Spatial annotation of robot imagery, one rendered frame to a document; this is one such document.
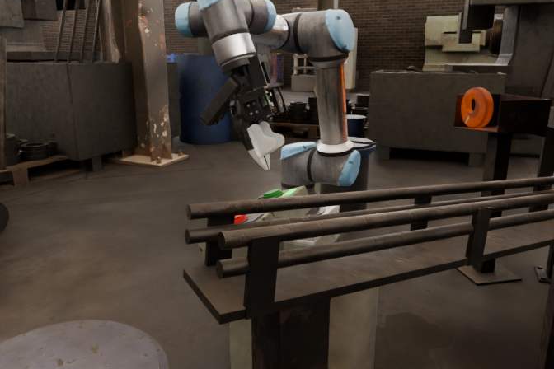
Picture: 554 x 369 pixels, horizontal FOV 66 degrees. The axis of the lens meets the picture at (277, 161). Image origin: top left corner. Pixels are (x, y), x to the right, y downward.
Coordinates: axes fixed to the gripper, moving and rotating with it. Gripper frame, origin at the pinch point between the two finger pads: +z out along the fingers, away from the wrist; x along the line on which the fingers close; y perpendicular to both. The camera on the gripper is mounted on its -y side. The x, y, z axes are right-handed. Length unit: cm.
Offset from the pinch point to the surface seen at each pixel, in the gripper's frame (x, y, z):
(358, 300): -8.3, 13.9, 25.9
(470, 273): 104, 18, 76
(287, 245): 42, -24, 31
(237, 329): -12.4, -9.2, 27.0
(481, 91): 108, 40, 6
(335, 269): -40.4, 25.9, 6.5
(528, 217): -21.5, 41.5, 11.4
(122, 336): -28.0, -19.0, 18.0
